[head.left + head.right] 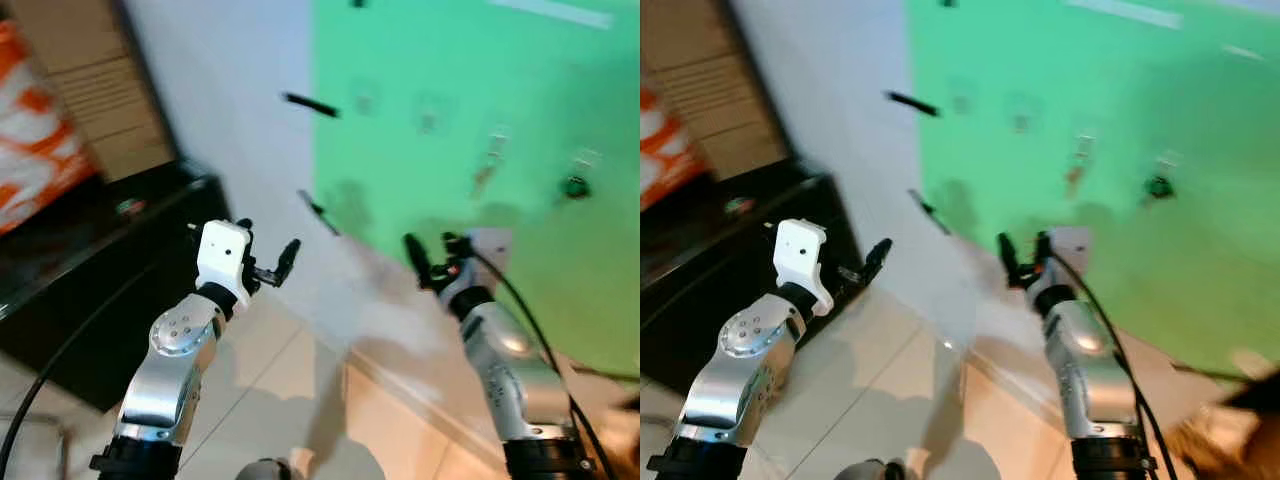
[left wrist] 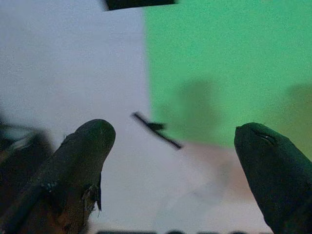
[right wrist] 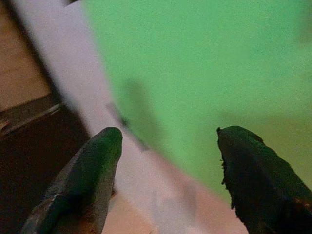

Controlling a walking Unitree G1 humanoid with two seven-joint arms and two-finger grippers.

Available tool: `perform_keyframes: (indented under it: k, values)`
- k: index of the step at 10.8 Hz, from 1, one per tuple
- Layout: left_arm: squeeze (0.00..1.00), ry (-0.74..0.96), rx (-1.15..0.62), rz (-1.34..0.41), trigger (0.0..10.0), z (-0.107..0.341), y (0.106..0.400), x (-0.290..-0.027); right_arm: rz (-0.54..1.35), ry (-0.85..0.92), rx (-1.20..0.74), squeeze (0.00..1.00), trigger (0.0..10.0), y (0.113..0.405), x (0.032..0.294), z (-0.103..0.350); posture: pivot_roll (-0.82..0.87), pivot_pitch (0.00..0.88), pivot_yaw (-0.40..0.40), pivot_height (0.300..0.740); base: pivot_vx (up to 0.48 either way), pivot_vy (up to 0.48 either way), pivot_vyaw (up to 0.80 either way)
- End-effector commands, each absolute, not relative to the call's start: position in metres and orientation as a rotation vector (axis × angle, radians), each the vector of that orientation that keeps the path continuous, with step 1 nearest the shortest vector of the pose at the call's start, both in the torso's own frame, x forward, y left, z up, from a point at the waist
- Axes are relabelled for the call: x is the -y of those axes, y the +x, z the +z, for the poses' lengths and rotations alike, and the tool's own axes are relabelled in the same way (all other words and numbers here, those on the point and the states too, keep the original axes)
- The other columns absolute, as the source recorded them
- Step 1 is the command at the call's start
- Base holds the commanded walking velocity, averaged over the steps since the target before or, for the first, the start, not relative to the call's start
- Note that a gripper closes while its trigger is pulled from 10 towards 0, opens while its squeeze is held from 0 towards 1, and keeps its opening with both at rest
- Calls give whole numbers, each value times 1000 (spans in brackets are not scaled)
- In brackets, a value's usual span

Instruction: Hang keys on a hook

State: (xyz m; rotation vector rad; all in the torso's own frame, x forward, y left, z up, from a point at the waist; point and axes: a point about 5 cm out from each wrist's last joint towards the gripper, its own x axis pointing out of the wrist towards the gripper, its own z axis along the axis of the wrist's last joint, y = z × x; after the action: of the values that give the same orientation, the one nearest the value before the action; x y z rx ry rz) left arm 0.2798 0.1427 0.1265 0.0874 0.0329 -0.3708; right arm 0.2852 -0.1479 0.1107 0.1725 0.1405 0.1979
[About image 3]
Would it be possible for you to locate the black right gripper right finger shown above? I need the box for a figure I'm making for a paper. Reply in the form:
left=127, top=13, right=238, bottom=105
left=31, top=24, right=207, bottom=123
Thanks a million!
left=216, top=125, right=312, bottom=234

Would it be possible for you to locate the green table mat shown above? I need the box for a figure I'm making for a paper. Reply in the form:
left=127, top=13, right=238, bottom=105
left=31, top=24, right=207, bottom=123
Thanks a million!
left=81, top=0, right=312, bottom=204

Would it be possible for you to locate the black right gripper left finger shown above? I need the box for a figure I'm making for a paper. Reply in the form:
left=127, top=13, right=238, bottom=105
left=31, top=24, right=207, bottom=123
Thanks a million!
left=19, top=126, right=123, bottom=234

